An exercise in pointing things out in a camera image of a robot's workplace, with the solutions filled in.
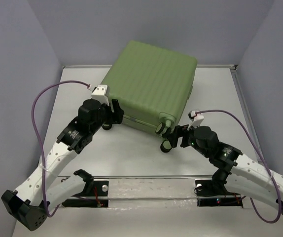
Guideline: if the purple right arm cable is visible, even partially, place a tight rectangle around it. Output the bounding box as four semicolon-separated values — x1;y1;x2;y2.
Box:
197;110;283;224

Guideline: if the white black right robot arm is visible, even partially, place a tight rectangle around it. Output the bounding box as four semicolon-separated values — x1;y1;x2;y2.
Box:
164;125;283;216

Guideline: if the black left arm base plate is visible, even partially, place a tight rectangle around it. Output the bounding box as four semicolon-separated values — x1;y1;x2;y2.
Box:
61;180;109;208

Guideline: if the green suitcase wheel front left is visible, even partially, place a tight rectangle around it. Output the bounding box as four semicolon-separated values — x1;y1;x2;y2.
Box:
102;124;112;131

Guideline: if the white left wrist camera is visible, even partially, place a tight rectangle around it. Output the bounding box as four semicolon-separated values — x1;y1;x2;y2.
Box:
91;84;109;106

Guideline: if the green suitcase wheel lid upper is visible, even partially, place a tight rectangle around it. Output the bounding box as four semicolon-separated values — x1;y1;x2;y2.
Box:
160;140;172;153

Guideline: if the green suitcase wheel lid lower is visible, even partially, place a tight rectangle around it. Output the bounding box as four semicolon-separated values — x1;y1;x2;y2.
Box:
155;120;172;135

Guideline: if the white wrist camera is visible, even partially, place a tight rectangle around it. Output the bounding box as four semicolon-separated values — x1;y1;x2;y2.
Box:
187;110;204;130
91;84;109;106

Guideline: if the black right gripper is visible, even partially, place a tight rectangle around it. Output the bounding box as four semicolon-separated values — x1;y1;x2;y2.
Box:
165;120;210;158

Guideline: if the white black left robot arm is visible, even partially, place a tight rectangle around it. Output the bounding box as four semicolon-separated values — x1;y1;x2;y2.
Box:
1;99;124;231

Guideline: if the green suitcase blue lining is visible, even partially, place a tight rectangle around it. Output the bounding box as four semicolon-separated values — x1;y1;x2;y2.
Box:
102;40;198;136

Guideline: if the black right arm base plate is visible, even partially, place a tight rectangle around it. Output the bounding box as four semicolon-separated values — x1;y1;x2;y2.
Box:
193;179;243;207

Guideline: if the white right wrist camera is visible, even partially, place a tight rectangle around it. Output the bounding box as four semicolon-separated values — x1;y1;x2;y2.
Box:
187;110;204;130

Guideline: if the green suitcase wheel lid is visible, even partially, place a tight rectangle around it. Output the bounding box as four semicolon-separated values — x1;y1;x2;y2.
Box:
160;140;172;153
155;120;172;135

